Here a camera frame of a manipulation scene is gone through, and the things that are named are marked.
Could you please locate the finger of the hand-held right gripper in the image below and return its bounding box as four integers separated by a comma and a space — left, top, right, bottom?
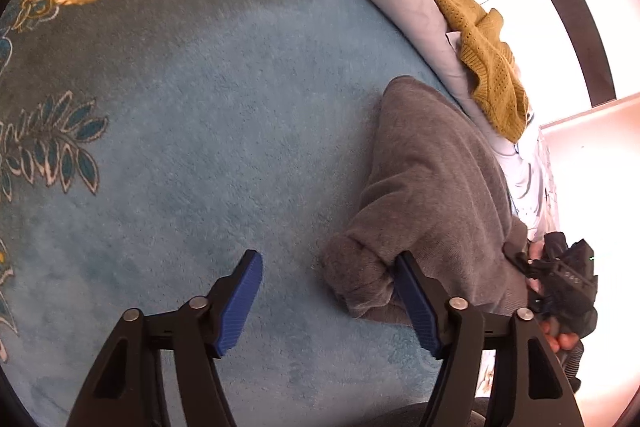
502, 241, 529, 275

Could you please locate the mustard knit sweater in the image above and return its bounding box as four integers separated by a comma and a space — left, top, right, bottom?
420, 0, 531, 144

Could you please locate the teal floral blanket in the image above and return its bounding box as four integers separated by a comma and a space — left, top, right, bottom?
0, 0, 496, 427

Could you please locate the grey sweater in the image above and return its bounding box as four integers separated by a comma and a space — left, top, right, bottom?
320, 76, 542, 326

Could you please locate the white wardrobe with black stripe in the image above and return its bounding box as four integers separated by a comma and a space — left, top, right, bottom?
477, 0, 640, 108

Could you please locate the person's right hand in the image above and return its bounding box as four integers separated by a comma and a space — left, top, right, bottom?
541, 319, 583, 354

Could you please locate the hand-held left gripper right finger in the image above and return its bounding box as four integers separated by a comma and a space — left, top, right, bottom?
393, 251, 586, 427

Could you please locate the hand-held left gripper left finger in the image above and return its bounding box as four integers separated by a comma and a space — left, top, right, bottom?
67, 249, 264, 427

